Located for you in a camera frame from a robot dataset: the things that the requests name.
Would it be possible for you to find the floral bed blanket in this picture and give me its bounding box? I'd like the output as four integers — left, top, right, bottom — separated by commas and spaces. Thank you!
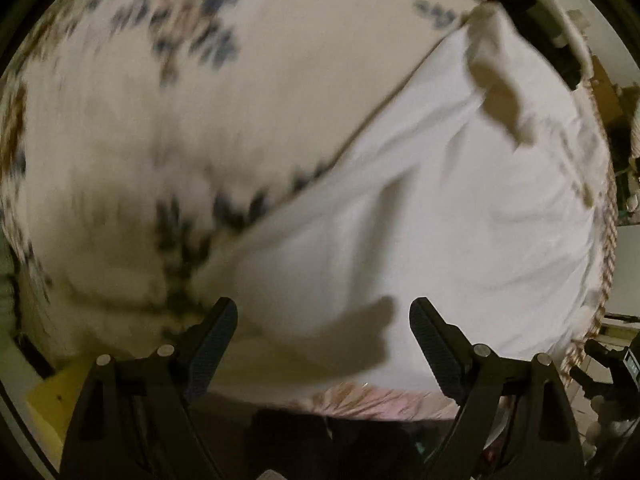
0, 0, 616, 421

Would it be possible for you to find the white folded sweater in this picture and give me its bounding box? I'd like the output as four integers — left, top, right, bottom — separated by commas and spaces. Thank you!
491, 0, 594, 91

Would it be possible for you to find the brown checkered blanket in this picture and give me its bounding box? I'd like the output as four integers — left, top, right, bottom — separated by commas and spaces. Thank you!
559, 79, 618, 389

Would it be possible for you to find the white t-shirt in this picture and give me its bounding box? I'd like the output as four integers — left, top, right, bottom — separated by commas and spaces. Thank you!
198, 4, 608, 403

